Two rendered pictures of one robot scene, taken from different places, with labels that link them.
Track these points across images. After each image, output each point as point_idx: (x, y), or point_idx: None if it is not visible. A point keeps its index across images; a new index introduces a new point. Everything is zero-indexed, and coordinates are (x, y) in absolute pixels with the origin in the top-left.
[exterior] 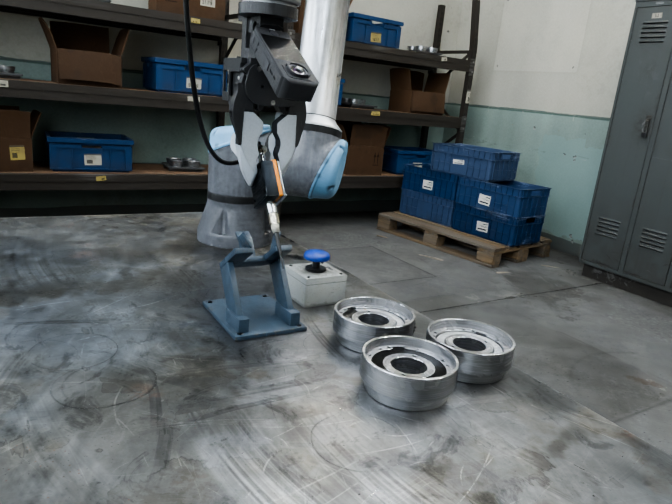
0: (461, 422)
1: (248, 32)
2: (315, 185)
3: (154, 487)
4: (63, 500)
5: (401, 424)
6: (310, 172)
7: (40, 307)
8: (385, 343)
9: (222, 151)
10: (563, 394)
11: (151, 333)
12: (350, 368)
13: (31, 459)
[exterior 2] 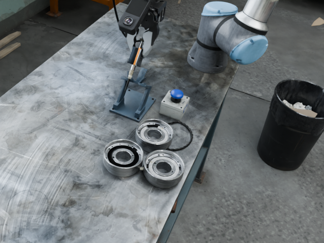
0: (113, 185)
1: None
2: (231, 55)
3: (20, 136)
4: (3, 125)
5: (96, 170)
6: (230, 47)
7: (82, 62)
8: (132, 144)
9: (202, 17)
10: (170, 210)
11: (92, 91)
12: None
13: (12, 111)
